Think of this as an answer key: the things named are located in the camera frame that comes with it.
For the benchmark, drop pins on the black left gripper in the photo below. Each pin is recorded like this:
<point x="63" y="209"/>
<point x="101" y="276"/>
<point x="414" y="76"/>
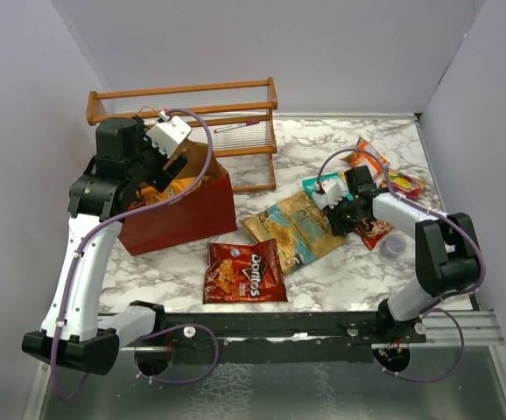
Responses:
<point x="162" y="176"/>

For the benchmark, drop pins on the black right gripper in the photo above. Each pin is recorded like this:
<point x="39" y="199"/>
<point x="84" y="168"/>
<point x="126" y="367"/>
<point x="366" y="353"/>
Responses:
<point x="337" y="226"/>

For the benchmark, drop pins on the teal white snack pouch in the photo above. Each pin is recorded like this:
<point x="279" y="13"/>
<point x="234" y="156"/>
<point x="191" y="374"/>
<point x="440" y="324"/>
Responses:
<point x="310" y="184"/>

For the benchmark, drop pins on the orange Tater chip bag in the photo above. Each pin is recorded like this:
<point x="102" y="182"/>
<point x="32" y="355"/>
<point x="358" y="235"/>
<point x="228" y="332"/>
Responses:
<point x="147" y="195"/>

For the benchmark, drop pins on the gold teal kettle chips bag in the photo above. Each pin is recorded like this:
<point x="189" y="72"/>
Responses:
<point x="302" y="233"/>

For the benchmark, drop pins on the red Doritos chip bag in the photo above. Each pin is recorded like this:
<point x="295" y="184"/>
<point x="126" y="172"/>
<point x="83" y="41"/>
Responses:
<point x="243" y="274"/>

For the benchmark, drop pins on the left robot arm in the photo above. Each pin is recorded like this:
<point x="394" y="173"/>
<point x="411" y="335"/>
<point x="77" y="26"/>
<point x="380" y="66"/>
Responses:
<point x="128" y="155"/>

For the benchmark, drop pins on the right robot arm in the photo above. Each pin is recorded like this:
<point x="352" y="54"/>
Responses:
<point x="448" y="259"/>

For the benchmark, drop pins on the Fox's fruit candy bag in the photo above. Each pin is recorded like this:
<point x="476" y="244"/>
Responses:
<point x="409" y="186"/>

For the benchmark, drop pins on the brown red paper bag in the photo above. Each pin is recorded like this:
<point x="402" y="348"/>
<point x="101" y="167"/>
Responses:
<point x="206" y="208"/>

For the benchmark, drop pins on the red cookie snack packet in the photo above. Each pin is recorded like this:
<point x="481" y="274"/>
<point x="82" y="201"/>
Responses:
<point x="372" y="231"/>

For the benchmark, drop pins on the small purple lidded cup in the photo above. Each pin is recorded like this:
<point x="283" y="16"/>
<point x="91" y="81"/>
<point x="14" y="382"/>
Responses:
<point x="393" y="246"/>

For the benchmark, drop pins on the orange snack packet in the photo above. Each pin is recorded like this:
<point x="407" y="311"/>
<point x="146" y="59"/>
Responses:
<point x="367" y="155"/>

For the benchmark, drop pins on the orange wooden rack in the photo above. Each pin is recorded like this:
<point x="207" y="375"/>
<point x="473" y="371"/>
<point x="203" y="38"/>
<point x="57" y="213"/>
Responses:
<point x="251" y="149"/>

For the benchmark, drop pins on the purple marker pen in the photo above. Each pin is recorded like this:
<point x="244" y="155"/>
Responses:
<point x="236" y="126"/>

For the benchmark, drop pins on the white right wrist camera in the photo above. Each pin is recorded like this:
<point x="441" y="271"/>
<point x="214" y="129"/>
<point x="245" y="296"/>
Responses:
<point x="330" y="193"/>

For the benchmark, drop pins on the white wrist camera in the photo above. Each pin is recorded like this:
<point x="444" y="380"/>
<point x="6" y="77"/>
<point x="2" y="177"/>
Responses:
<point x="330" y="193"/>
<point x="168" y="133"/>

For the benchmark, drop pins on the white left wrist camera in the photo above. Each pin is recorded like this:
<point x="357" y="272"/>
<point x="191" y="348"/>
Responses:
<point x="168" y="133"/>

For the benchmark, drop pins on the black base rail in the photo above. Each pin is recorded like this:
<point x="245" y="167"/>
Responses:
<point x="265" y="337"/>

